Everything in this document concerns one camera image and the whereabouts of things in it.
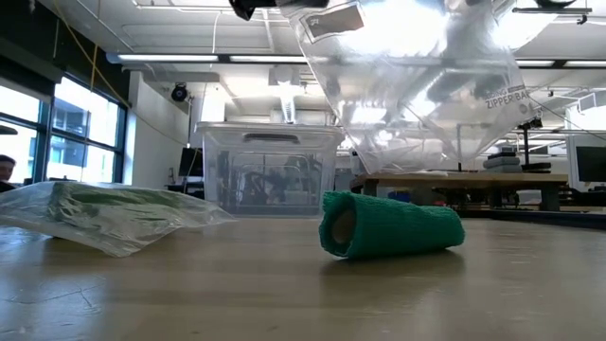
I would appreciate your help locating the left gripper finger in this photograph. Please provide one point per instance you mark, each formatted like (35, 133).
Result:
(246, 7)

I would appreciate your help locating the clear plastic box lid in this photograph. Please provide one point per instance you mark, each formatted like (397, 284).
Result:
(322, 135)

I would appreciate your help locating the clear plastic bag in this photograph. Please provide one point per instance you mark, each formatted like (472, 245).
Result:
(402, 95)
(118, 232)

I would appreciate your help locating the clear plastic storage box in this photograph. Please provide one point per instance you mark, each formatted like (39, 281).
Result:
(274, 189)

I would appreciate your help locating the dark green elastic bandage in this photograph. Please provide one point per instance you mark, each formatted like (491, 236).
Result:
(109, 199)

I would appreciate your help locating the teal elastic bandage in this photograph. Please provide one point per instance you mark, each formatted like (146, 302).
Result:
(402, 227)

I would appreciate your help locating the black round ceiling spotlight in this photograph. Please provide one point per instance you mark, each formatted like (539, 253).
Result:
(179, 92)

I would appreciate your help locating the black computer monitor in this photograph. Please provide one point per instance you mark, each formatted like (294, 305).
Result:
(189, 162)
(589, 163)

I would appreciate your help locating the large window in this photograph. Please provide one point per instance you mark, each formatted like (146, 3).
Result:
(71, 137)

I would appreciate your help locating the blue plastic bin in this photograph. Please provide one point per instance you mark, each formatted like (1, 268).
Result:
(402, 195)

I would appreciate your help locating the person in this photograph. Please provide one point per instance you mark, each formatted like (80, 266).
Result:
(5, 173)

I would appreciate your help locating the grey stacked trays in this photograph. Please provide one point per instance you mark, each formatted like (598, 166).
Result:
(502, 163)

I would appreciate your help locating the long wooden workbench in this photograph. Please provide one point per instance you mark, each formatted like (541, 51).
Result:
(497, 180)

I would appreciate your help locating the black pipe stand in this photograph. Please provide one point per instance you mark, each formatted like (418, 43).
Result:
(526, 147)

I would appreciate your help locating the black ceiling light rail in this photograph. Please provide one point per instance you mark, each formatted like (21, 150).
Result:
(165, 58)

